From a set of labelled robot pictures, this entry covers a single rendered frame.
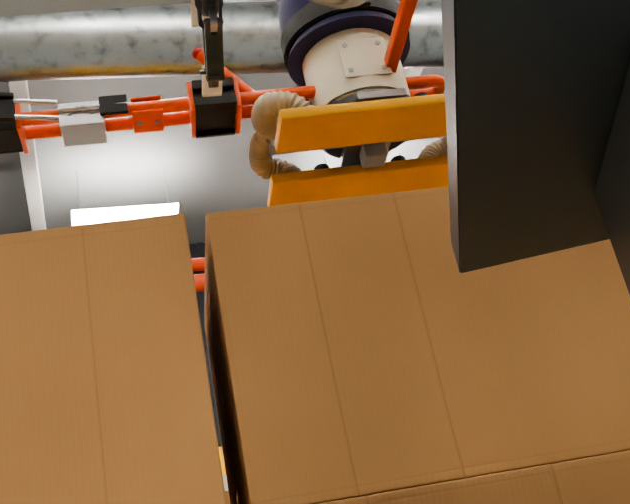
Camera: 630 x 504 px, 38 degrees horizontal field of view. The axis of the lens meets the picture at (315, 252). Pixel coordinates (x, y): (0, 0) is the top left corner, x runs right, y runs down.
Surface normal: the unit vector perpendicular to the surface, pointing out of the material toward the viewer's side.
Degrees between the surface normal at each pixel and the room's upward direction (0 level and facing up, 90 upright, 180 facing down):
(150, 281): 90
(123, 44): 135
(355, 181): 180
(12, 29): 109
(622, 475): 90
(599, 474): 90
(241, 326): 90
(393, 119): 180
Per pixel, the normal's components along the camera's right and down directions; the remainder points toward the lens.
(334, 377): 0.11, -0.44
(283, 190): 0.18, 0.89
